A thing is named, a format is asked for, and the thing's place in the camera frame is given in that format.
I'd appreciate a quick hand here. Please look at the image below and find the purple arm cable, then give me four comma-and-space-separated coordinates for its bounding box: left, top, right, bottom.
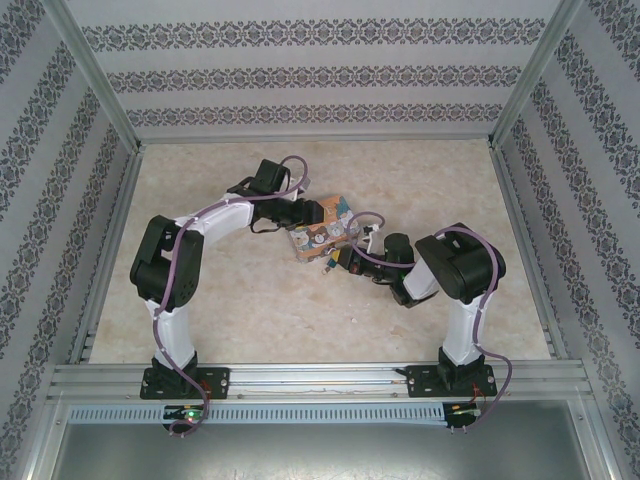
152, 155, 311, 439
346, 213, 514, 432

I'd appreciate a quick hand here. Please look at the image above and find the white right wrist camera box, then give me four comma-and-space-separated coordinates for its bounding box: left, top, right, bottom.
361, 225, 383, 254

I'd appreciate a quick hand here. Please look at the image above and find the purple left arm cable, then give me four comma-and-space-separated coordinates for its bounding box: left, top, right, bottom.
152, 155, 311, 439

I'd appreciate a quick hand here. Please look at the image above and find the grey metal sheet panel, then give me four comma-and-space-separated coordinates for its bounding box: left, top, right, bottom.
47, 422, 604, 480

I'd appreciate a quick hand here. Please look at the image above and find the aluminium mounting rail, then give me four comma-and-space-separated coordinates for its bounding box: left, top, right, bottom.
46, 362, 594, 402

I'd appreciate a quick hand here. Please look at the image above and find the aluminium side rail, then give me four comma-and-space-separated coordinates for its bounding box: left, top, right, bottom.
488, 141, 570, 362
68, 144, 145, 365

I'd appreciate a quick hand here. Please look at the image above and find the orange LOVE bear tin box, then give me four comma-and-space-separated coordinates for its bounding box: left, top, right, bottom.
287, 193, 362, 265

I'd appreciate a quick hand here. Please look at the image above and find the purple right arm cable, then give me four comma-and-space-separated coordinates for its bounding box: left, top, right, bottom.
346, 213, 514, 432

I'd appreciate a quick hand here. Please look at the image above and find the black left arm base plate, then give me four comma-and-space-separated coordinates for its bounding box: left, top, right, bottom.
140, 366, 232, 402

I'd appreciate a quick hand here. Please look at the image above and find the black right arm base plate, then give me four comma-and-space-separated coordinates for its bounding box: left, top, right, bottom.
394, 364, 499, 400

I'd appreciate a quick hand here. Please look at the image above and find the aluminium frame post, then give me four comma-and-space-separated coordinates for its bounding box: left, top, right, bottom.
41, 0, 145, 152
488, 0, 585, 147

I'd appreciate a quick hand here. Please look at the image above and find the grey slotted cable duct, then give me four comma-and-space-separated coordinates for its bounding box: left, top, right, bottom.
66, 402, 482, 425

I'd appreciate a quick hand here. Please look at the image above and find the aluminium back rail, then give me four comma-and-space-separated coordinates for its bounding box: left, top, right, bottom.
136, 133, 497, 147

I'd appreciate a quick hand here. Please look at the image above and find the left circuit board green LED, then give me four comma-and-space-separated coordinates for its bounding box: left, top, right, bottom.
163, 406, 207, 422

